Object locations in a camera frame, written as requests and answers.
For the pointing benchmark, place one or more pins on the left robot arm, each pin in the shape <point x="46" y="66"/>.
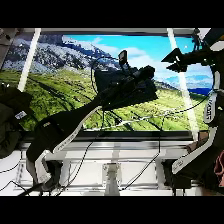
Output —
<point x="63" y="128"/>

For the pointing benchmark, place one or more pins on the silver frame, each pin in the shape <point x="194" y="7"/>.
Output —
<point x="113" y="146"/>

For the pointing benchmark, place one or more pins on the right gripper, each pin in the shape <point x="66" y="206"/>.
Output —
<point x="195" y="57"/>

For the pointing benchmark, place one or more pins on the black garment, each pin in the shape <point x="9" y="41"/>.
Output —
<point x="140" y="95"/>

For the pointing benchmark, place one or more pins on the heap of clothes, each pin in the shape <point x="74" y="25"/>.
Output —
<point x="8" y="133"/>

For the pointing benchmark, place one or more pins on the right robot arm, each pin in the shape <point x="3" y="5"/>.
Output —
<point x="213" y="110"/>

